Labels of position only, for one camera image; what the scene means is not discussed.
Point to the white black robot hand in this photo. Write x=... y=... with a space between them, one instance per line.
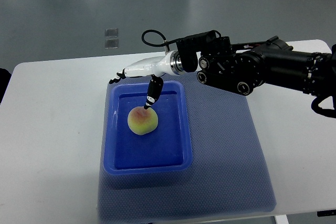
x=155 y=67

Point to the green red peach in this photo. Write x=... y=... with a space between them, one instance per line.
x=142 y=121

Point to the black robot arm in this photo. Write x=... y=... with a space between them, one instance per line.
x=240 y=68

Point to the lower floor socket plate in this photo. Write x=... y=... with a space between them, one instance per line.
x=111 y=44

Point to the floor socket plate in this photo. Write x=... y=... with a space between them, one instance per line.
x=111 y=44
x=111 y=32

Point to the upper floor socket plate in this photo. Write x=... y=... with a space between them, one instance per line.
x=111 y=32

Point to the blue plastic tray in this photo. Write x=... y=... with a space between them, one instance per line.
x=166 y=149

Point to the grey blue mesh mat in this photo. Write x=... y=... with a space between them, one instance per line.
x=228 y=174

